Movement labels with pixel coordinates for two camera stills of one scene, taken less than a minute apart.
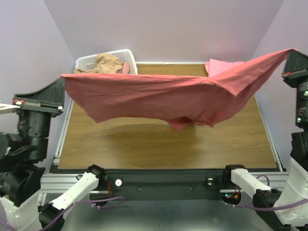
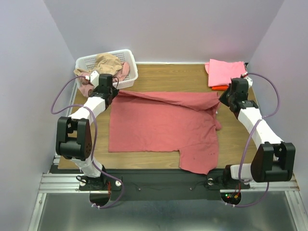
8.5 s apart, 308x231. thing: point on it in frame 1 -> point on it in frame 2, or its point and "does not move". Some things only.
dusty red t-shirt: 184,101 -> 147,122
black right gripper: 296,77 -> 225,97
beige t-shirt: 106,63 does not move
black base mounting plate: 165,185 does not move
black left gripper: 38,106 -> 113,92
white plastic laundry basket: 123,56 does not move
